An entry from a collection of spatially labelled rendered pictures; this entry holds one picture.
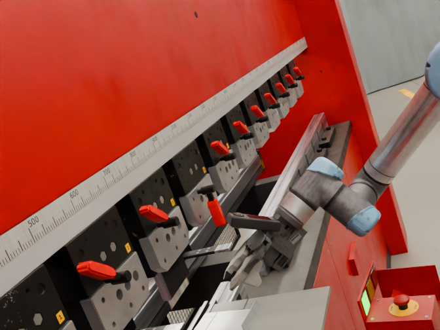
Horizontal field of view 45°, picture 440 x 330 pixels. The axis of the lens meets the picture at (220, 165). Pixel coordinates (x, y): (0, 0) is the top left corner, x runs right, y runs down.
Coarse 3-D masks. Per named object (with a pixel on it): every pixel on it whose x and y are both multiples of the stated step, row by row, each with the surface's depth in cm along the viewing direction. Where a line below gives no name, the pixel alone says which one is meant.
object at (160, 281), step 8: (176, 264) 108; (184, 264) 111; (160, 272) 102; (168, 272) 104; (176, 272) 107; (184, 272) 110; (160, 280) 102; (168, 280) 103; (176, 280) 106; (184, 280) 109; (160, 288) 103; (168, 288) 103; (176, 288) 106; (184, 288) 110; (168, 296) 103; (176, 296) 107
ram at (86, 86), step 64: (0, 0) 74; (64, 0) 89; (128, 0) 110; (192, 0) 146; (256, 0) 212; (0, 64) 71; (64, 64) 85; (128, 64) 104; (192, 64) 134; (256, 64) 189; (0, 128) 68; (64, 128) 81; (128, 128) 98; (192, 128) 124; (0, 192) 66; (64, 192) 77; (128, 192) 93
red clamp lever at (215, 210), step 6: (204, 186) 116; (210, 186) 115; (198, 192) 117; (204, 192) 116; (210, 192) 116; (210, 198) 116; (210, 204) 116; (216, 204) 116; (210, 210) 117; (216, 210) 116; (216, 216) 117; (222, 216) 117; (216, 222) 117; (222, 222) 117
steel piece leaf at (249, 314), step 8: (256, 304) 108; (224, 312) 112; (232, 312) 111; (240, 312) 109; (248, 312) 104; (256, 312) 107; (216, 320) 110; (224, 320) 109; (232, 320) 108; (240, 320) 106; (248, 320) 103; (208, 328) 108; (216, 328) 107; (224, 328) 106; (232, 328) 105; (240, 328) 104; (248, 328) 103
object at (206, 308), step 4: (216, 300) 119; (204, 304) 119; (208, 304) 120; (212, 304) 118; (200, 308) 118; (204, 308) 118; (208, 308) 116; (200, 312) 116; (204, 312) 117; (208, 312) 115; (196, 316) 115; (200, 316) 115; (196, 320) 113; (192, 324) 112; (196, 324) 113; (192, 328) 111
